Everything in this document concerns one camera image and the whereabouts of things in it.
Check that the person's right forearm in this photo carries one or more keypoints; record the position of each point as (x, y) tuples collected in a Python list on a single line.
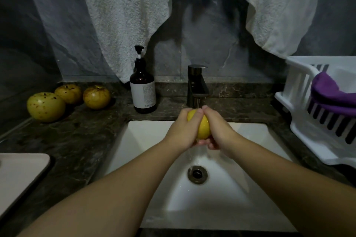
[(300, 189)]

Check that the black faucet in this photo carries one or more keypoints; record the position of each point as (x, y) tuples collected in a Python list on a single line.
[(196, 81)]

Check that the person's right hand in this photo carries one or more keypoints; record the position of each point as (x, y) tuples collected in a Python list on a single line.
[(222, 131)]

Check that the beige plastic tray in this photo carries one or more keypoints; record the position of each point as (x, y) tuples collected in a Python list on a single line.
[(16, 181)]

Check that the group of yellow apples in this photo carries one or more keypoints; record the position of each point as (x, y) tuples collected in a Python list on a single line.
[(45, 106)]

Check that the person's left hand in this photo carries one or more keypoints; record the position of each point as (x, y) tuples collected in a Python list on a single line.
[(181, 131)]

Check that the person's left forearm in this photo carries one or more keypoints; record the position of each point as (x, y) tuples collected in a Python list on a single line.
[(89, 200)]

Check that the spotted yellow apple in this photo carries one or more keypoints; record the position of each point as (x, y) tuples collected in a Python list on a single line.
[(204, 127)]

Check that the purple cloth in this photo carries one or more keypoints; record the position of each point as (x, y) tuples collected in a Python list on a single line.
[(334, 95)]

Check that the white hanging towel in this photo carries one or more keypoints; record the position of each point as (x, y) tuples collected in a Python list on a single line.
[(117, 12)]

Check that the white sink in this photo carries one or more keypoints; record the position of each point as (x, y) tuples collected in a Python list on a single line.
[(245, 198)]

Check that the white plastic basket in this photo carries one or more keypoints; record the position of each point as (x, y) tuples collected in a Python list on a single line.
[(296, 94)]

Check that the dark soap pump bottle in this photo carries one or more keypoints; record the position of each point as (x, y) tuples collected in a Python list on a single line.
[(143, 88)]

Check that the metal sink drain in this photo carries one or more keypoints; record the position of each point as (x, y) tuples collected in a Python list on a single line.
[(197, 174)]

